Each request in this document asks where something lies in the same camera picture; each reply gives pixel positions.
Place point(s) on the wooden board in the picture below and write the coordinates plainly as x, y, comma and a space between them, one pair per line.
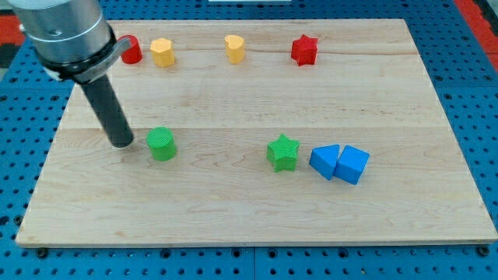
368, 88

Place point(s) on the green cylinder block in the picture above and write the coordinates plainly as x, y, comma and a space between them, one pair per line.
162, 146

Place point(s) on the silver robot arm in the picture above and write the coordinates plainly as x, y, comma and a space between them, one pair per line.
72, 38

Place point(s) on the red star block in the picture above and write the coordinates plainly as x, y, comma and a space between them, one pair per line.
304, 50

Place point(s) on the yellow heart block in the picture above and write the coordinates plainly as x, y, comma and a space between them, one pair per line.
235, 48

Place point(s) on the blue cube block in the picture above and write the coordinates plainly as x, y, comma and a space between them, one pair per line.
351, 164

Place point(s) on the blue triangle block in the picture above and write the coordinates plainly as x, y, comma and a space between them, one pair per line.
324, 160

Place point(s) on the red cylinder block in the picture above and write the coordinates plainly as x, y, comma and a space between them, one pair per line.
132, 55

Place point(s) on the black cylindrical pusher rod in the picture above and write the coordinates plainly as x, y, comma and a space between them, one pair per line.
105, 104

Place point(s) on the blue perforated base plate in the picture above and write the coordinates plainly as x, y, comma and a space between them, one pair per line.
458, 49

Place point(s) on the yellow hexagon block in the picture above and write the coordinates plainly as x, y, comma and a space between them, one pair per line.
162, 51

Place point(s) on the green star block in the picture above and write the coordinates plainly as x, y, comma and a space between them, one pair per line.
283, 153

